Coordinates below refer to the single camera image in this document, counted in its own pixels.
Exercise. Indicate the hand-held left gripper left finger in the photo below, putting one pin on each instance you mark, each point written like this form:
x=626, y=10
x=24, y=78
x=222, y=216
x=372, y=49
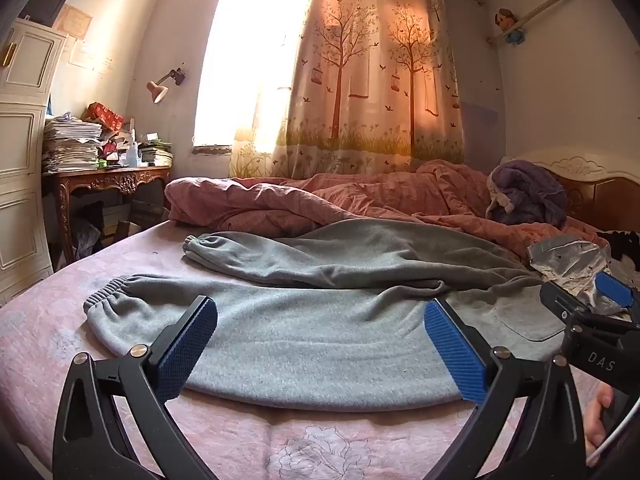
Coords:
x=187, y=345

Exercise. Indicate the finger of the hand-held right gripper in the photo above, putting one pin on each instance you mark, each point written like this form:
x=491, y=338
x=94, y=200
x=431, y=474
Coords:
x=562, y=300
x=615, y=290

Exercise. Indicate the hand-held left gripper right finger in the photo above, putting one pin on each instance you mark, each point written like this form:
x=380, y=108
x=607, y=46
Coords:
x=455, y=350

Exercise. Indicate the grey sweat pants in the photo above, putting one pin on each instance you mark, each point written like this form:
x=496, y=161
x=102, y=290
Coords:
x=300, y=340

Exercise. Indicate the person's right hand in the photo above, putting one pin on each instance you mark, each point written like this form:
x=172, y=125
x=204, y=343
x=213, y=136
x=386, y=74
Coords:
x=597, y=420

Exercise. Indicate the blue satin printed pajama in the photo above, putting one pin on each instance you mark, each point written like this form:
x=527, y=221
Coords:
x=565, y=260

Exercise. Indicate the black white cloth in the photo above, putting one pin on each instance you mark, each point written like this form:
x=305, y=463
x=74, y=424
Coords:
x=622, y=242

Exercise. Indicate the carved wooden headboard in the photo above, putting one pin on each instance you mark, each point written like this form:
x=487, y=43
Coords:
x=605, y=195

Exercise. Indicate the pink floral bed sheet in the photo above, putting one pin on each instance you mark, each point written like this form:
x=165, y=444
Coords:
x=250, y=440

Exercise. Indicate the purple fleece garment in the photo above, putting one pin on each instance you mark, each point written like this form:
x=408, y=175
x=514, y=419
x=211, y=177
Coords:
x=530, y=185

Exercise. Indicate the cardboard box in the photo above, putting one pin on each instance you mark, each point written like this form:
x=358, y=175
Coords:
x=132, y=227

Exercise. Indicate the pink quilt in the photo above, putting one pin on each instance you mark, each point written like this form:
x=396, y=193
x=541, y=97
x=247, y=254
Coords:
x=380, y=195

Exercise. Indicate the carved wooden desk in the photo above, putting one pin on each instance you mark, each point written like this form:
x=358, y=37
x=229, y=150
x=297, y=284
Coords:
x=115, y=177

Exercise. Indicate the stack of books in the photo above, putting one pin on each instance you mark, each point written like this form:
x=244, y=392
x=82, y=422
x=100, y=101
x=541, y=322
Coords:
x=157, y=154

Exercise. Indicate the white bottle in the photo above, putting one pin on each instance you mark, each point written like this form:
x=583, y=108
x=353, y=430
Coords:
x=133, y=152

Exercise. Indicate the stack of papers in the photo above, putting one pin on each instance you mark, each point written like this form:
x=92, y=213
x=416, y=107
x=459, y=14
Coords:
x=70, y=145

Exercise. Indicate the red box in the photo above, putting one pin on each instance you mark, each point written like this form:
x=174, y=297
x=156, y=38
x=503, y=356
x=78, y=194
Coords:
x=105, y=115

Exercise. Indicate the white wardrobe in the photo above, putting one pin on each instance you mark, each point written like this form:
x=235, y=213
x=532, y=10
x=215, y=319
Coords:
x=20, y=160

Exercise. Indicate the plush toy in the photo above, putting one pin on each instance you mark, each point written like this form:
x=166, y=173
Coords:
x=507, y=25

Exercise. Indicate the tree print curtain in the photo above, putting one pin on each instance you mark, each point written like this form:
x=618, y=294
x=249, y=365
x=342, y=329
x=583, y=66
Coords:
x=360, y=85

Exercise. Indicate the bright window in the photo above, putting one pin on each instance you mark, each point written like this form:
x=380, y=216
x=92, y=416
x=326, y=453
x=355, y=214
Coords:
x=250, y=60

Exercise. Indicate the wooden branch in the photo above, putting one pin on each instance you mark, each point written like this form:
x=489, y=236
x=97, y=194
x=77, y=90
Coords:
x=550, y=5

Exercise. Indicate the pink wall lamp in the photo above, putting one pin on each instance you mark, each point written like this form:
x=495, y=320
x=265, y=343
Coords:
x=159, y=92

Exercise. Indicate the white wall paper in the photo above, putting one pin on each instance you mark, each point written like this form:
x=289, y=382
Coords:
x=82, y=54

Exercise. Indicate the framed wall certificate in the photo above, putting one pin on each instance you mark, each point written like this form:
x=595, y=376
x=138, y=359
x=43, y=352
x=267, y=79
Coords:
x=74, y=21

